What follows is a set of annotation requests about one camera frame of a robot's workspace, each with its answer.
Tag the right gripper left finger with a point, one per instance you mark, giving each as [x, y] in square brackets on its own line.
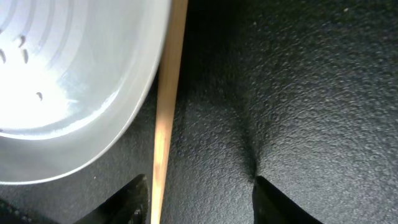
[129, 205]

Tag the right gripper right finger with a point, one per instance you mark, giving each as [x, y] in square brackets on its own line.
[270, 206]

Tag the grey plate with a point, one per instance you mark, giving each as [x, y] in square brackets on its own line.
[74, 74]

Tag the wooden chopstick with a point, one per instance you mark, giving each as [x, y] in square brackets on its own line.
[169, 71]

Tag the round black serving tray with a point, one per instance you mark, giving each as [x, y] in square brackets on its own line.
[303, 93]

